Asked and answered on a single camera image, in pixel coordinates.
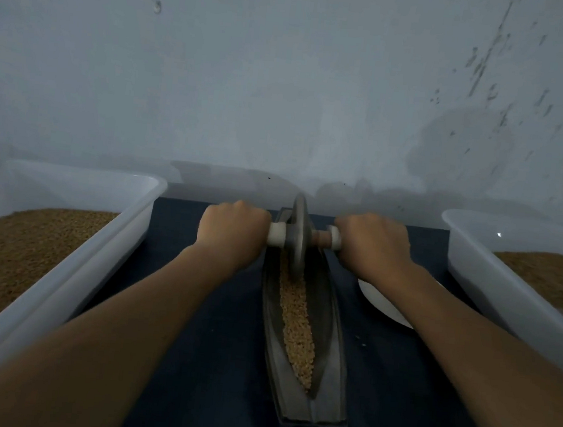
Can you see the white round plate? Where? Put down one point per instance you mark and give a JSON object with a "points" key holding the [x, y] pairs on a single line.
{"points": [[382, 302]]}

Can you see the dark blue tablecloth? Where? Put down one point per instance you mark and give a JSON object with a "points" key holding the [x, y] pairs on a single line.
{"points": [[206, 382]]}

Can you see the white plastic tray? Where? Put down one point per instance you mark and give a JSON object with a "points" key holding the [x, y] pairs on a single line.
{"points": [[497, 291], [88, 262]]}

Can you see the boat-shaped metal grinding trough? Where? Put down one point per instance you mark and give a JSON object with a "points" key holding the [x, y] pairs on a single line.
{"points": [[329, 389]]}

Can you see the person's left forearm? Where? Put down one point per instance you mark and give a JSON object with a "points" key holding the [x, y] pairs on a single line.
{"points": [[81, 341]]}

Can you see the person's left hand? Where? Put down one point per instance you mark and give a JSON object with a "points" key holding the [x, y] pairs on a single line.
{"points": [[230, 231]]}

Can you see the person's right hand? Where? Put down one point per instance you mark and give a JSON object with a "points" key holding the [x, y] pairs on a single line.
{"points": [[375, 248]]}

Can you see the person's right forearm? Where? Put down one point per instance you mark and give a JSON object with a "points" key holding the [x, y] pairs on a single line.
{"points": [[489, 375]]}

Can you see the small ground grain portion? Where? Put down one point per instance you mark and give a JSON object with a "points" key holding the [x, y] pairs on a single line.
{"points": [[298, 322]]}

